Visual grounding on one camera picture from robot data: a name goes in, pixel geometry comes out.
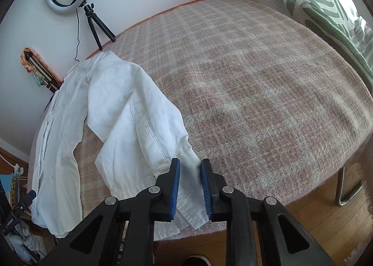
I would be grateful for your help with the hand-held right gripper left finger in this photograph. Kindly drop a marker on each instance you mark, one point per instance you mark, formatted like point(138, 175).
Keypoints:
point(174, 193)

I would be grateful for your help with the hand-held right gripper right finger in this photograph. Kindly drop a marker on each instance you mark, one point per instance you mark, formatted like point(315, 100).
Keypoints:
point(206, 193)

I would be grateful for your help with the white shirt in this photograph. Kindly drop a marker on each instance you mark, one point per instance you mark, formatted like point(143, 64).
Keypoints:
point(122, 108)

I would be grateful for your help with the beige plaid blanket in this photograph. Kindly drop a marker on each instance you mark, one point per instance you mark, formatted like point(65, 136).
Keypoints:
point(247, 94)

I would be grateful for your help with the small black tripod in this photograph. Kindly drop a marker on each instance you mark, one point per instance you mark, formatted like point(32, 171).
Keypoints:
point(96, 33)

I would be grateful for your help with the folded dark metal tripod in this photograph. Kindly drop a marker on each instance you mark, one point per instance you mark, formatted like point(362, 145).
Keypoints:
point(38, 67)

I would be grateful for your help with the colourful printed cloth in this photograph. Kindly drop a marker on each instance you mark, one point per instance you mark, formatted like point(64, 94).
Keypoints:
point(26, 63)

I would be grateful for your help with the blue black clamp mount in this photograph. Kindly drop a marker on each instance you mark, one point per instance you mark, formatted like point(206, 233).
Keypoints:
point(27, 197)

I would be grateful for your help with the orange wooden bed frame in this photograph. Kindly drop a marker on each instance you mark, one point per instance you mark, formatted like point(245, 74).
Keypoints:
point(54, 75)

